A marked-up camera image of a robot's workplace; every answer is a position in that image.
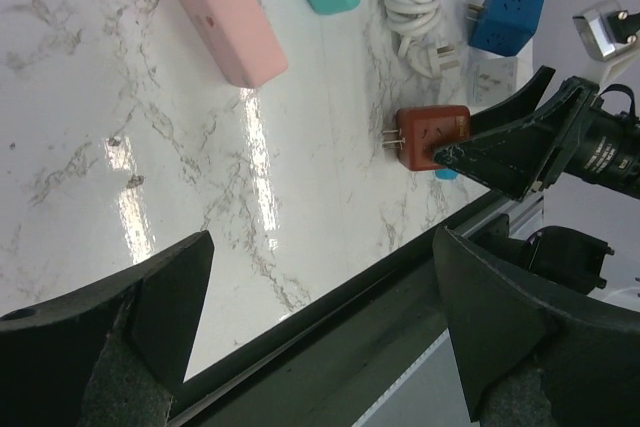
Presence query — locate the pink power strip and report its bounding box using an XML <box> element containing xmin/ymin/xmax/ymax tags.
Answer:
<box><xmin>179</xmin><ymin>0</ymin><xmax>288</xmax><ymax>88</ymax></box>

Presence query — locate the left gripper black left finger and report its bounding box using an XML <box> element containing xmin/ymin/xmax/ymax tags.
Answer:
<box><xmin>1</xmin><ymin>231</ymin><xmax>214</xmax><ymax>426</ymax></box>

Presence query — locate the brown cube plug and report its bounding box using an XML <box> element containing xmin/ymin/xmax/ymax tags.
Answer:
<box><xmin>382</xmin><ymin>105</ymin><xmax>471</xmax><ymax>172</ymax></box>

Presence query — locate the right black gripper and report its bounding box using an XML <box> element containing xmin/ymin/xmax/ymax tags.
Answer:
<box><xmin>434</xmin><ymin>66</ymin><xmax>639</xmax><ymax>200</ymax></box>

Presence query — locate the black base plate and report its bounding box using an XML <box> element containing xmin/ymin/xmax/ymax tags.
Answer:
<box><xmin>164</xmin><ymin>186</ymin><xmax>546</xmax><ymax>427</ymax></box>

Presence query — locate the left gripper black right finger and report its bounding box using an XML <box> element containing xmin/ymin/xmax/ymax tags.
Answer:
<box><xmin>433</xmin><ymin>228</ymin><xmax>639</xmax><ymax>426</ymax></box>

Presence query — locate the white cube plug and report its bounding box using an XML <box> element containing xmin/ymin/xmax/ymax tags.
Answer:
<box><xmin>467</xmin><ymin>57</ymin><xmax>519</xmax><ymax>108</ymax></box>

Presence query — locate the light blue plug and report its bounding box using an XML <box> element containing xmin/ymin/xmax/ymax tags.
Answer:
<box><xmin>435</xmin><ymin>169</ymin><xmax>458</xmax><ymax>181</ymax></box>

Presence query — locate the white cord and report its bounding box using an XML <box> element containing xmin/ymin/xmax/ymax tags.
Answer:
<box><xmin>382</xmin><ymin>0</ymin><xmax>464</xmax><ymax>81</ymax></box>

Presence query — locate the blue cube plug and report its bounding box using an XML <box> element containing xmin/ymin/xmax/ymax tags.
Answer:
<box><xmin>467</xmin><ymin>0</ymin><xmax>545</xmax><ymax>57</ymax></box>

